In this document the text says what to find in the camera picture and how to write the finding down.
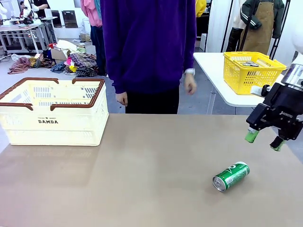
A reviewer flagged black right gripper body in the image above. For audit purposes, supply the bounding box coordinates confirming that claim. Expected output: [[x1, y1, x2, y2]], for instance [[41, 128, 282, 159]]
[[262, 82, 303, 131]]

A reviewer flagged person's left forearm purple sleeve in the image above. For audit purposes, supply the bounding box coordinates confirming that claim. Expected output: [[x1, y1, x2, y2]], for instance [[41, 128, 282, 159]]
[[179, 40, 197, 71]]

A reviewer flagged person's right forearm purple sleeve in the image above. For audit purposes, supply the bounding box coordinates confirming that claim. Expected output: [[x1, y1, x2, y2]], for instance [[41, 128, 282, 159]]
[[104, 53, 128, 95]]

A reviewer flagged yellow plastic basket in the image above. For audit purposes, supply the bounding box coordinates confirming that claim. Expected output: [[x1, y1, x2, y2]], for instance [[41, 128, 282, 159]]
[[223, 51, 287, 96]]

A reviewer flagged cream basket with brown rim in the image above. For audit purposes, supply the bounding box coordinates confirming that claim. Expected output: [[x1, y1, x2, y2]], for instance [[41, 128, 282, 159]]
[[0, 77, 109, 147]]

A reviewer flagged person's left hand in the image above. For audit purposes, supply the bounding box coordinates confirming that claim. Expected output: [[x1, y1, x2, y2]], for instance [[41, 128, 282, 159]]
[[184, 76, 198, 95]]

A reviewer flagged person's right hand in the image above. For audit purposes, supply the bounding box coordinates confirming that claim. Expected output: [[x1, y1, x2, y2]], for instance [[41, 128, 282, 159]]
[[116, 92, 129, 107]]

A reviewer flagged white side table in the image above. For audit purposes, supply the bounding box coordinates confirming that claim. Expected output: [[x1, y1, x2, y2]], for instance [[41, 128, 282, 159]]
[[193, 52, 288, 115]]

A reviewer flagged black rack pole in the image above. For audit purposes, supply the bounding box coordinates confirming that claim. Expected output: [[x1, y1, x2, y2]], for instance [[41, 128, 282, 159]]
[[269, 0, 291, 60], [221, 0, 234, 53]]

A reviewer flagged mannequin with brown apron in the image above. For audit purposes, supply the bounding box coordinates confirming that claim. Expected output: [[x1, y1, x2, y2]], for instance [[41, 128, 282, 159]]
[[238, 0, 285, 56]]

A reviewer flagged small white floor box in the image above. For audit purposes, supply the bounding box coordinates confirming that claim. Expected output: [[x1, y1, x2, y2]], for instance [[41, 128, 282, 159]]
[[199, 33, 208, 52]]

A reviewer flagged cream topped mannequin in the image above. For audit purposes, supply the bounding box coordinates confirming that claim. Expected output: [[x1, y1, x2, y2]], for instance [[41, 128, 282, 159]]
[[227, 0, 246, 52]]

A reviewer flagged white hanging curtain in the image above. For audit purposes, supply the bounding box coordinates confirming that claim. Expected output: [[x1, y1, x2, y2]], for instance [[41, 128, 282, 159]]
[[205, 0, 237, 53]]

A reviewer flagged yellow garment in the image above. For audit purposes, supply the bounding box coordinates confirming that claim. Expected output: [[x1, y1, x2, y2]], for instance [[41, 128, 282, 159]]
[[195, 0, 207, 17]]

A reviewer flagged person in purple sweater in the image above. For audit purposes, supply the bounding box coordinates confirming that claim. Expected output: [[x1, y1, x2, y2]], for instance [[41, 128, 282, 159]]
[[99, 0, 197, 114]]

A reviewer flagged colourful clothes pile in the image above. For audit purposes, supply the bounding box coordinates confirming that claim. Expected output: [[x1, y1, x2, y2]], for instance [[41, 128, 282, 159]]
[[50, 51, 98, 78]]

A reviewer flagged pink jacketed standing figure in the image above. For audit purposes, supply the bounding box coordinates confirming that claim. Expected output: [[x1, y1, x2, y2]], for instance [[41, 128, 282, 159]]
[[80, 0, 107, 77]]

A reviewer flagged white crumpled cloth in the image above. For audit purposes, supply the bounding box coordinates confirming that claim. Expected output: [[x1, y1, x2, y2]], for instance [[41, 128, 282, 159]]
[[57, 39, 79, 52]]

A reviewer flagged brown cardboard box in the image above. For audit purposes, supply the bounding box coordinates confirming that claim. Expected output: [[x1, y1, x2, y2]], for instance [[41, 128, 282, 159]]
[[50, 47, 68, 61]]

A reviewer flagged black framed panel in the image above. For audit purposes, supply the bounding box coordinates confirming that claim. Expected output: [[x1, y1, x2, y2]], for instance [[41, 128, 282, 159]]
[[62, 10, 79, 29], [51, 10, 63, 28]]

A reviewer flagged patterned brown floor cloth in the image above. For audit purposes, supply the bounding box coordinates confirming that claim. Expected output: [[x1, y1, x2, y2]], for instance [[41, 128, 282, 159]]
[[8, 53, 56, 75]]

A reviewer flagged background person in black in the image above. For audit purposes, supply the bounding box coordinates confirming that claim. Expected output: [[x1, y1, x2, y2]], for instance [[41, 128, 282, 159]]
[[30, 0, 52, 18]]

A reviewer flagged grey background desk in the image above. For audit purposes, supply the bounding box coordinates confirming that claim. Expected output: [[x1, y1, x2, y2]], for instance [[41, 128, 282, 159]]
[[0, 17, 58, 55]]

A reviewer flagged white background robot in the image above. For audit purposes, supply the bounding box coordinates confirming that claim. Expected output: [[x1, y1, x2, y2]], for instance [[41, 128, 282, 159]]
[[0, 1, 8, 22]]

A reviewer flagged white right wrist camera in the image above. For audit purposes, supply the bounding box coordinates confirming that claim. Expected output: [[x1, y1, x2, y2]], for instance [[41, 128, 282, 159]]
[[250, 84, 272, 97]]

